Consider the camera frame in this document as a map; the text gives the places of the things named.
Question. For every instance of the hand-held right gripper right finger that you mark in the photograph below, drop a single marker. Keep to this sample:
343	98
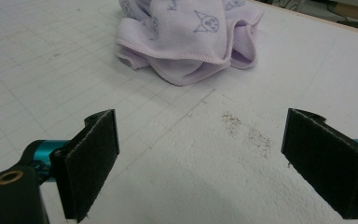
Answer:
326	161

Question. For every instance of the lilac printed towel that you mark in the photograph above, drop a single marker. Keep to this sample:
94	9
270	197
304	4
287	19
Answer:
180	34

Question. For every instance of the wooden table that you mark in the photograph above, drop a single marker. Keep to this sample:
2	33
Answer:
348	27

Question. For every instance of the white foam mat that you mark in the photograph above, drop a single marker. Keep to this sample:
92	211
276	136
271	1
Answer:
167	140

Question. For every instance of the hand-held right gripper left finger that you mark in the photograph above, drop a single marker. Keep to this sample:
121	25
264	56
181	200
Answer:
87	168

